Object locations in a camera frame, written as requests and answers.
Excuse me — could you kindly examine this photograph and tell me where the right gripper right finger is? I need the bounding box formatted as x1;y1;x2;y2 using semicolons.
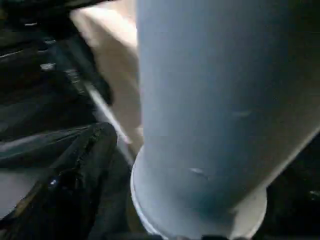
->
252;145;320;240

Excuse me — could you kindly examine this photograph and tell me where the white plastic table leg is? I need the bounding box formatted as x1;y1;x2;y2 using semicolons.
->
129;0;320;239

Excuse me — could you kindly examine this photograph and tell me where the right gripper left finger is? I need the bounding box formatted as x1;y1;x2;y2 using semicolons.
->
0;122;132;240

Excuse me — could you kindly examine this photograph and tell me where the white plastic table top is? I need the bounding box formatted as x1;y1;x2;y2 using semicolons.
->
70;0;147;168

